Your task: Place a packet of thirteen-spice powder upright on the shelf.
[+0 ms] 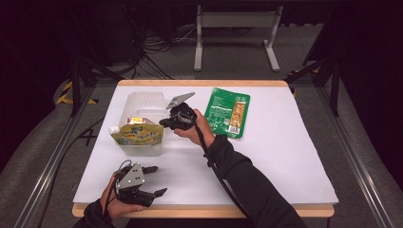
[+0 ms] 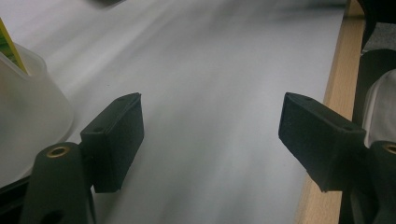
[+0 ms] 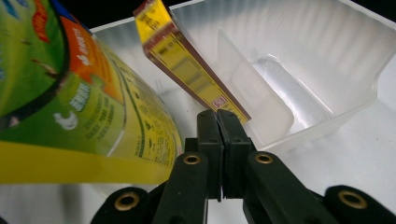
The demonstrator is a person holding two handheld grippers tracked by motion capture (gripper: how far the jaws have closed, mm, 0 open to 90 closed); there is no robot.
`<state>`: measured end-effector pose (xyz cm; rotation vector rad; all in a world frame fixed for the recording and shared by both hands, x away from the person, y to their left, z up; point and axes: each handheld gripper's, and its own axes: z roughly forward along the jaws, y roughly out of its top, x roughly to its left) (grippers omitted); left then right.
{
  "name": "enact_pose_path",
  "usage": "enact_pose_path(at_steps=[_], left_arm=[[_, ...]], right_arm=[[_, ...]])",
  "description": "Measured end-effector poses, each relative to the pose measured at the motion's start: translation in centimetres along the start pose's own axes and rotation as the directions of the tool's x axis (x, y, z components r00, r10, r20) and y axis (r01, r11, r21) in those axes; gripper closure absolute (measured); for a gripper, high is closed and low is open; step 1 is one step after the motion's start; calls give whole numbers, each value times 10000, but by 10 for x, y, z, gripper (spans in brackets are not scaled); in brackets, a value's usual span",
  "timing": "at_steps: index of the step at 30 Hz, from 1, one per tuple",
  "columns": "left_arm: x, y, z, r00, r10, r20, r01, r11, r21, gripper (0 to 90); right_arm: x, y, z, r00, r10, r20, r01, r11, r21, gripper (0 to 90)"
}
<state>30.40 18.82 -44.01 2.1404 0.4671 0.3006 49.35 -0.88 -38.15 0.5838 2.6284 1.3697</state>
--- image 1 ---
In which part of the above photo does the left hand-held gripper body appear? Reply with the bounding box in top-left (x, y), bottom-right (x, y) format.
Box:
top-left (114, 161), bottom-right (156, 208)

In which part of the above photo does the bundle of floor cables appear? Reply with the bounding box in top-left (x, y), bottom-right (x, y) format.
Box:
top-left (126, 27), bottom-right (198, 80)

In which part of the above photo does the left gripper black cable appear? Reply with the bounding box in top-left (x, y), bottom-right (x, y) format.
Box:
top-left (103, 160), bottom-right (133, 219)

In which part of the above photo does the person's right hand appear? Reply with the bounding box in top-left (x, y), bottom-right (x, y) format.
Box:
top-left (174, 108), bottom-right (217, 148)

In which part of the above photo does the white paper sheet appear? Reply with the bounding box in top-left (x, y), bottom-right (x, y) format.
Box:
top-left (73, 85), bottom-right (339, 205)

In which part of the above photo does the green snack packet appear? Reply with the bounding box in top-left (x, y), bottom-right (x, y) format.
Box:
top-left (203, 87), bottom-right (251, 140)

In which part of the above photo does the white metal stand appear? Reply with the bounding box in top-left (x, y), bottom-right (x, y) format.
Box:
top-left (193, 5), bottom-right (284, 72)

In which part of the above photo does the black floor cable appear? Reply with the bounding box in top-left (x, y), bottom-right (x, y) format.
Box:
top-left (37, 117), bottom-right (106, 228)

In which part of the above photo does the black metal stand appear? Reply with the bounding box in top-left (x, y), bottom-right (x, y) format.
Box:
top-left (283, 58), bottom-right (342, 117)
top-left (69, 56), bottom-right (125, 118)

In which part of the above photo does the yellow black hazard tape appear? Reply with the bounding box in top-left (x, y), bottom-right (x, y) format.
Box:
top-left (55, 81), bottom-right (98, 105)

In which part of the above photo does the person's left hand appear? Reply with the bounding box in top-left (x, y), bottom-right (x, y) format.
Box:
top-left (99, 176), bottom-right (147, 221)

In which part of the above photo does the aluminium rail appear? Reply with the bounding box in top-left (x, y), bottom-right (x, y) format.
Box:
top-left (317, 85), bottom-right (397, 228)
top-left (12, 85), bottom-right (96, 228)

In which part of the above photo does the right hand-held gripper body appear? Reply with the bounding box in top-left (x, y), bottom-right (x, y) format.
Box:
top-left (165, 91), bottom-right (198, 131)

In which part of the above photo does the wooden table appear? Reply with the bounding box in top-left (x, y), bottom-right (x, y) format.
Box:
top-left (71, 79), bottom-right (336, 219)

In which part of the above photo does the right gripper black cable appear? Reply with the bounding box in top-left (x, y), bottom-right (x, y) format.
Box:
top-left (179, 111), bottom-right (253, 222)

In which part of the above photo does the clear plastic container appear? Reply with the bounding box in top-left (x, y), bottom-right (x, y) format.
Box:
top-left (118, 91), bottom-right (172, 158)

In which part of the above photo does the yellow spout pouch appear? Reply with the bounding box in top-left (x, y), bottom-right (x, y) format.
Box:
top-left (108, 123), bottom-right (165, 147)

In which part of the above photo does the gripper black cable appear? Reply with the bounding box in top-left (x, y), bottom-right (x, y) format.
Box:
top-left (179, 111), bottom-right (253, 222)
top-left (103, 160), bottom-right (133, 219)

